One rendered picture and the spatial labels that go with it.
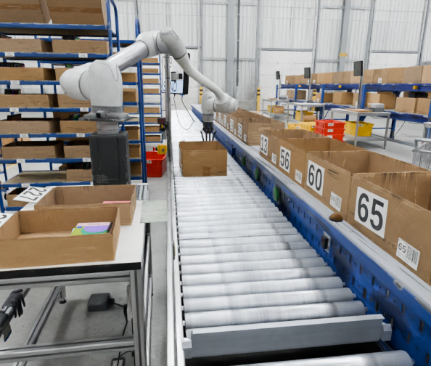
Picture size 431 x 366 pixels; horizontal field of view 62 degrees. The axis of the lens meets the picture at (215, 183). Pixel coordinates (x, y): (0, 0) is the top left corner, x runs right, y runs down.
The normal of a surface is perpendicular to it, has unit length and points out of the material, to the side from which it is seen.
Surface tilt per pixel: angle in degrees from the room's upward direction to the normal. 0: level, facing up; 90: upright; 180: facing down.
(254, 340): 90
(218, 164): 91
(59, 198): 90
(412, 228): 90
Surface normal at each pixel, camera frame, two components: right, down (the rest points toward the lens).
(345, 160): 0.12, 0.25
